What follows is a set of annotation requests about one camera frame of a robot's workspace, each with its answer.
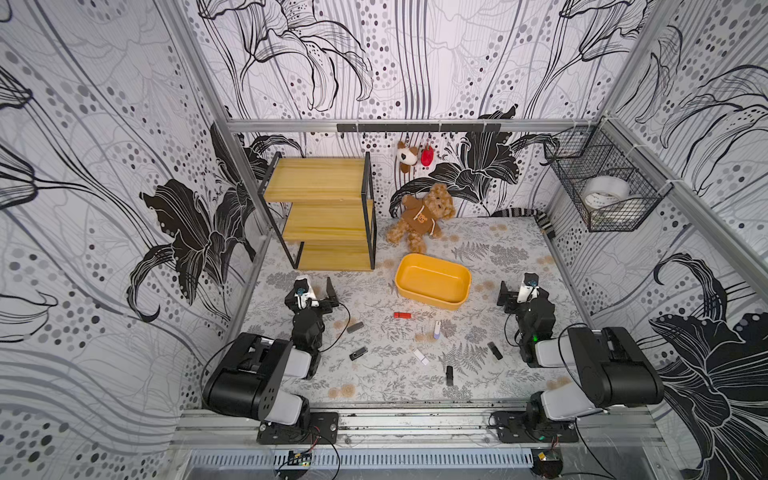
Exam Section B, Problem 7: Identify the grey usb flash drive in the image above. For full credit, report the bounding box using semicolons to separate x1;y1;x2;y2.
346;322;364;333

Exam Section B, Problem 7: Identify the black silver swivel usb drive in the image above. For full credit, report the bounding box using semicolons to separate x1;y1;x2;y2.
349;347;368;361

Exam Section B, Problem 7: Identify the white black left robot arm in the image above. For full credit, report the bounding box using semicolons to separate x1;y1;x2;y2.
202;275;340;428

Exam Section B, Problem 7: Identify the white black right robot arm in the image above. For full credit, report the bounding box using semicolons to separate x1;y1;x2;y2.
497;273;664;430

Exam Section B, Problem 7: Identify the yellow plastic storage box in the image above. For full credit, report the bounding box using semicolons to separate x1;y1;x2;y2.
395;253;472;311

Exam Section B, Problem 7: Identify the small black connector box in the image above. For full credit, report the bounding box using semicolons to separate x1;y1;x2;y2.
531;449;563;479

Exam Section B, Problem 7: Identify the striped black white plush tail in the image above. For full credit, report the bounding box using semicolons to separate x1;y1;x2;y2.
491;207;556;240

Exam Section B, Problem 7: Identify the brown teddy bear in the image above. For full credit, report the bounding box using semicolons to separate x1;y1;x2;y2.
386;183;456;254

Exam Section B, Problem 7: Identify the white tape roll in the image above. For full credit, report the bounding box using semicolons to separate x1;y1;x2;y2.
581;176;630;210

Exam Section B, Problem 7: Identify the small circuit board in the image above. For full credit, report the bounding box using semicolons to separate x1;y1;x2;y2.
284;451;313;469

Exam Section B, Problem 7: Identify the hanging plush dog toy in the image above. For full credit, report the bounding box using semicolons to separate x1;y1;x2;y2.
396;141;419;174

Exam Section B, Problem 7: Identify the hanging red plush toy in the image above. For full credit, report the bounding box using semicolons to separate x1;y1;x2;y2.
420;146;435;168

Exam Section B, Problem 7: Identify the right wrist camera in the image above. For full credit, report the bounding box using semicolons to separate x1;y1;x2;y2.
517;272;539;303

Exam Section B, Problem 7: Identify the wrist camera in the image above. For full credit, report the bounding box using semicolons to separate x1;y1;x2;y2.
517;272;539;303
293;275;317;301

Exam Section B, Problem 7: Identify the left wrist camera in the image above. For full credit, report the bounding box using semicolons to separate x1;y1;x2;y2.
293;275;317;301

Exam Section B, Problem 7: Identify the wooden shelf black frame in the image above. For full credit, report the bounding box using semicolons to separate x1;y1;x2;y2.
257;152;377;271

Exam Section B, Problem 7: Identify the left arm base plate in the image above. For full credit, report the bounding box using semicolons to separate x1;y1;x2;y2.
257;411;340;445

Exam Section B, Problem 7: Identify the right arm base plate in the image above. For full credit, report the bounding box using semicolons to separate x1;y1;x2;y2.
488;411;579;446

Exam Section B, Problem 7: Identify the black wire basket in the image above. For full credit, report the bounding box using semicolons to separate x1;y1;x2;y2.
544;125;672;233

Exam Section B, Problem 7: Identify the black hook rail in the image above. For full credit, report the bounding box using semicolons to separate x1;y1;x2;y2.
336;122;501;133

